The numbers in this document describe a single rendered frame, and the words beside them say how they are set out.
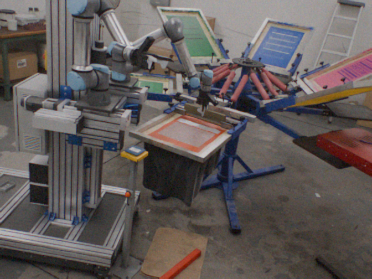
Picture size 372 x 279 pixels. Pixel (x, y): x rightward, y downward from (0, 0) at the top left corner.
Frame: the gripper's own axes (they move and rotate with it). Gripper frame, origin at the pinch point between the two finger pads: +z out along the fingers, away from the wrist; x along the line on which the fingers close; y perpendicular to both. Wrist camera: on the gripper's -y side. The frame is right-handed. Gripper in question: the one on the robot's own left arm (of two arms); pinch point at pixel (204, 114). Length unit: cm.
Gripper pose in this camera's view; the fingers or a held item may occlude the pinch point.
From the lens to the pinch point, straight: 323.4
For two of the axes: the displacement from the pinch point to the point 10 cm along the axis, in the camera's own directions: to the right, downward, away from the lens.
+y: -8.8, -3.0, 3.7
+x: -4.6, 3.1, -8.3
